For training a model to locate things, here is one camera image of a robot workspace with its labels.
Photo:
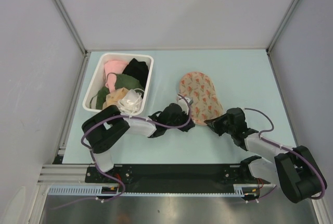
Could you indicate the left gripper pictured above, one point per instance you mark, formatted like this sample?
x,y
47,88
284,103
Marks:
x,y
186,117

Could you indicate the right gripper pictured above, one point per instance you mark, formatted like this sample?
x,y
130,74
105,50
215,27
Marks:
x,y
216,123

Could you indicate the floral mesh laundry bag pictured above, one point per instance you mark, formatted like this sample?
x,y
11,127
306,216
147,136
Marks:
x,y
200,88

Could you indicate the white plastic bin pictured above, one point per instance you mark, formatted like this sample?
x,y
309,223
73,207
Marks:
x,y
97,79

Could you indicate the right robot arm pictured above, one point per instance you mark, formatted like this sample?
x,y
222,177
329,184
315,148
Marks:
x,y
293,169

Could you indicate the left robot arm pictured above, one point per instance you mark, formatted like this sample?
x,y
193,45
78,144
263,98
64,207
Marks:
x,y
102,131

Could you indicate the white bra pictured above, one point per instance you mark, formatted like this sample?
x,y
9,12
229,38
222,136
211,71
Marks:
x,y
132,101

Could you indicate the green bra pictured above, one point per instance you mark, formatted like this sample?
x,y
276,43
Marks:
x,y
123,81

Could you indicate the beige bra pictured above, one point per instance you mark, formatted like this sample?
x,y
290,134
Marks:
x,y
113,97

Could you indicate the black garment in bin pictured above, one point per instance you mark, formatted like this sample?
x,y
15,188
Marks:
x,y
138,70

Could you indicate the pink garment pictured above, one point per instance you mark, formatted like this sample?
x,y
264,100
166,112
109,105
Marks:
x,y
113,67

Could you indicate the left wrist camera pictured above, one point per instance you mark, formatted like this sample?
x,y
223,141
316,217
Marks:
x,y
184,102

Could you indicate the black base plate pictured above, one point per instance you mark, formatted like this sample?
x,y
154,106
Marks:
x,y
183,177

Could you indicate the white cable duct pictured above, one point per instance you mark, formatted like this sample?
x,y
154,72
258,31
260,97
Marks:
x,y
236,190

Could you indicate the aluminium frame rail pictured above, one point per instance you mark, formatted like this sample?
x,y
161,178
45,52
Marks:
x,y
62,174

